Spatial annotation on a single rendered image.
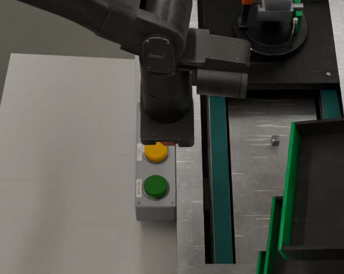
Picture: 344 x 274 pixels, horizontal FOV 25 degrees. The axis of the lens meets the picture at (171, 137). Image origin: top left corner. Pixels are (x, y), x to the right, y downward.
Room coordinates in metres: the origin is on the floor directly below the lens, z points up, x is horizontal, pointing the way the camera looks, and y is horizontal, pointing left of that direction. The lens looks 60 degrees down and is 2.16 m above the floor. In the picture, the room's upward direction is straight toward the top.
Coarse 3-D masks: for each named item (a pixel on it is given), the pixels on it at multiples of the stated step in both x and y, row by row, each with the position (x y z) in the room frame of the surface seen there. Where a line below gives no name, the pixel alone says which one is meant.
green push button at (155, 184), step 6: (150, 180) 0.61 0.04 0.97; (156, 180) 0.61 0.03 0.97; (162, 180) 0.61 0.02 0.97; (144, 186) 0.60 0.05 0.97; (150, 186) 0.60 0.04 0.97; (156, 186) 0.60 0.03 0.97; (162, 186) 0.60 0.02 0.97; (150, 192) 0.58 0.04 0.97; (156, 192) 0.58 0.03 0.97; (162, 192) 0.58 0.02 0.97
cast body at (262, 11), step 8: (264, 0) 0.92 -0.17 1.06; (272, 0) 0.90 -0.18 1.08; (280, 0) 0.90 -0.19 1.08; (288, 0) 0.90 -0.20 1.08; (256, 8) 0.93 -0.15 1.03; (264, 8) 0.91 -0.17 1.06; (272, 8) 0.90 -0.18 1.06; (280, 8) 0.90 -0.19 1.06; (288, 8) 0.90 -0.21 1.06; (296, 8) 0.92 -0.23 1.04; (264, 16) 0.90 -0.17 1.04; (272, 16) 0.90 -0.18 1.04; (280, 16) 0.90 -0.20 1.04; (288, 16) 0.90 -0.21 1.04
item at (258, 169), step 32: (256, 96) 0.81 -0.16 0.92; (288, 96) 0.81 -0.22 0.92; (320, 96) 0.80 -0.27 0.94; (224, 128) 0.72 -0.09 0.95; (256, 128) 0.74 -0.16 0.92; (288, 128) 0.74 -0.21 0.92; (224, 160) 0.66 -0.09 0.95; (256, 160) 0.68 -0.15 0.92; (224, 192) 0.60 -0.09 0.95; (256, 192) 0.61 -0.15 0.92; (224, 224) 0.54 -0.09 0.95; (256, 224) 0.55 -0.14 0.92; (224, 256) 0.48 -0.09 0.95; (256, 256) 0.49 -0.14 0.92
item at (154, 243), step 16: (208, 176) 0.67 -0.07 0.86; (144, 224) 0.58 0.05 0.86; (160, 224) 0.58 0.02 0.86; (208, 224) 0.58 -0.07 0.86; (144, 240) 0.54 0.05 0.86; (160, 240) 0.54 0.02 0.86; (176, 240) 0.54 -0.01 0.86; (208, 240) 0.54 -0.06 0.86; (144, 256) 0.52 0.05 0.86; (160, 256) 0.52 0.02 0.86; (176, 256) 0.52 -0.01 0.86; (208, 256) 0.52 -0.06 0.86; (144, 272) 0.49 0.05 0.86; (160, 272) 0.49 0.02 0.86; (176, 272) 0.49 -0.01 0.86
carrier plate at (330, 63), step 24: (216, 0) 1.00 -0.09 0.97; (240, 0) 1.00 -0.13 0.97; (312, 0) 1.00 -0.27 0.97; (216, 24) 0.94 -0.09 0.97; (312, 24) 0.94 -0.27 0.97; (312, 48) 0.88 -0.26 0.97; (264, 72) 0.83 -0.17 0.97; (288, 72) 0.83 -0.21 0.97; (312, 72) 0.83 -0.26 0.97; (336, 72) 0.83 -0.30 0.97
